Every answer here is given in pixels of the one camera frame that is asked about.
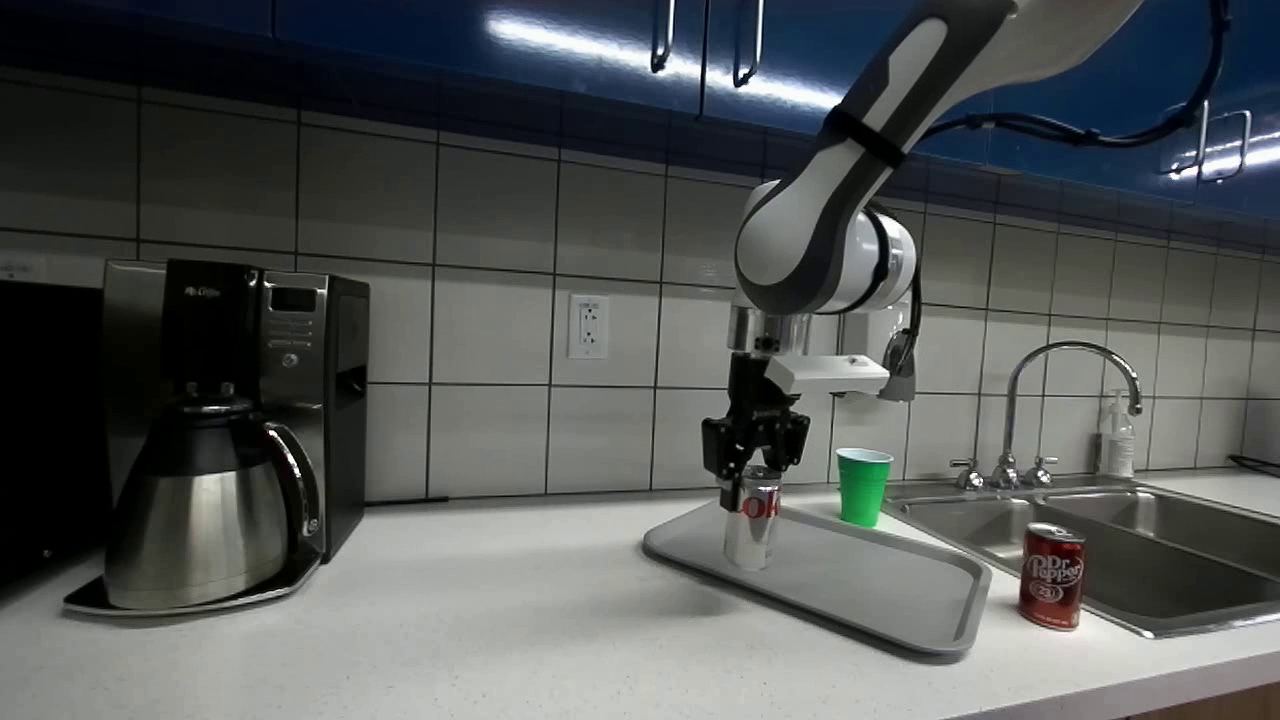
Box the chrome gooseneck faucet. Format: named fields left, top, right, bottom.
left=1000, top=334, right=1146, bottom=492

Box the translucent white soap bottle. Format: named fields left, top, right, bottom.
left=1092, top=389, right=1141, bottom=478

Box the red soda can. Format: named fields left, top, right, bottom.
left=1015, top=519, right=1089, bottom=633

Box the white wall soap dispenser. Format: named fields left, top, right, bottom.
left=874, top=314, right=925, bottom=405

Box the stainless steel double sink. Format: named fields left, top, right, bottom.
left=917, top=477, right=1280, bottom=641

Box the white wall outlet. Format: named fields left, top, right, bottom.
left=569, top=290, right=617, bottom=365

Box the stainless steel carafe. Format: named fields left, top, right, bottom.
left=101, top=395, right=328, bottom=616

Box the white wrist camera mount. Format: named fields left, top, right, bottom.
left=764, top=346, right=892, bottom=399

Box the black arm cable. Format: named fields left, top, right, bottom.
left=917, top=0, right=1235, bottom=151

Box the silver diet soda can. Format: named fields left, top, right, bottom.
left=718, top=469, right=785, bottom=576

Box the blue wall cabinet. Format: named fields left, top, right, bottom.
left=0, top=0, right=1280, bottom=231

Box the grey plastic tray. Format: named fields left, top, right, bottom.
left=639, top=496, right=995, bottom=665

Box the black microwave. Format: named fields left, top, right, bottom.
left=0, top=276, right=113, bottom=593

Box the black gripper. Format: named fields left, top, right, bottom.
left=700, top=346, right=813, bottom=517

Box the black coffee maker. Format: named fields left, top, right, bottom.
left=60, top=254, right=373, bottom=625

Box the green plastic cup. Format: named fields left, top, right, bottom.
left=833, top=445, right=895, bottom=533

